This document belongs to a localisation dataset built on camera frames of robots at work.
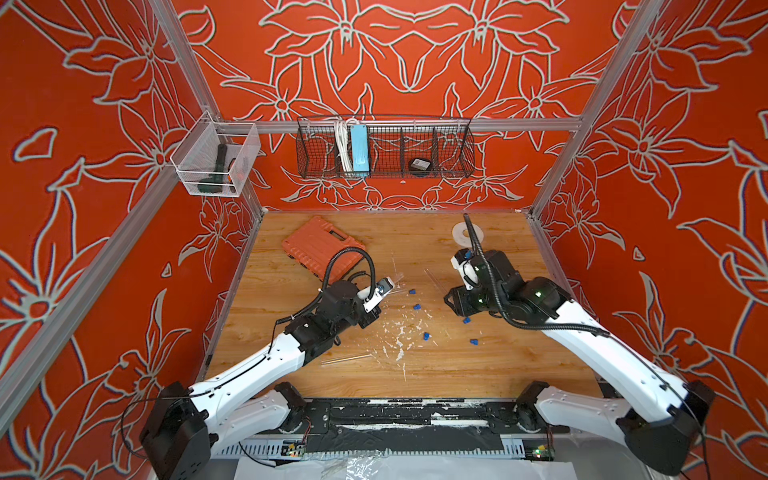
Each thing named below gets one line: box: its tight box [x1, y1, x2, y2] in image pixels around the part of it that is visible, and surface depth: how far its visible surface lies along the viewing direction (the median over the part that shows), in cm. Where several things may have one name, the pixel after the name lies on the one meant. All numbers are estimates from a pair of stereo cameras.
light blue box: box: [350, 124, 370, 172], surface depth 91 cm
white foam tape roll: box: [452, 222, 484, 247], surface depth 113 cm
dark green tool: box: [197, 144, 228, 194], surface depth 83 cm
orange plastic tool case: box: [282, 216, 366, 283], surface depth 106 cm
